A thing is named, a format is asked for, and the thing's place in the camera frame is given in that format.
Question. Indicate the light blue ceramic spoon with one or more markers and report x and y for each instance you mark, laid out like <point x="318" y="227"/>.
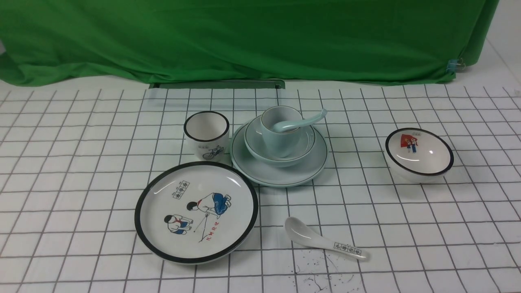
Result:
<point x="291" y="125"/>

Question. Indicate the white ceramic spoon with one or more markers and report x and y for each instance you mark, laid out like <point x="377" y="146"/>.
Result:
<point x="298" y="232"/>

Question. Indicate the white plate black rim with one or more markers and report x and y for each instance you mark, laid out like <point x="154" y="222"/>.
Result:
<point x="196" y="212"/>

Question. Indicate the light blue cup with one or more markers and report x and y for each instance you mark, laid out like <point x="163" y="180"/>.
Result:
<point x="280" y="144"/>

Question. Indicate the light blue bowl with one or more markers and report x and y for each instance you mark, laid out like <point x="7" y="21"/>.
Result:
<point x="291" y="153"/>

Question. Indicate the green backdrop cloth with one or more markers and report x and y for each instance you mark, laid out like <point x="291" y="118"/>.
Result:
<point x="384" y="42"/>

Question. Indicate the light blue plate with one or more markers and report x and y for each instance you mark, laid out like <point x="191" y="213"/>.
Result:
<point x="271" y="176"/>

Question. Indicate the white bowl black rim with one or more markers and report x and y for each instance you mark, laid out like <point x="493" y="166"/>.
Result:
<point x="417" y="155"/>

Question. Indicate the white cup with bicycle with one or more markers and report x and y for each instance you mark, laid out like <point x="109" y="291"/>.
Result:
<point x="207" y="133"/>

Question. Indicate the metal binder clip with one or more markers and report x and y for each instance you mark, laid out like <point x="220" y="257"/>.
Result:
<point x="455" y="65"/>

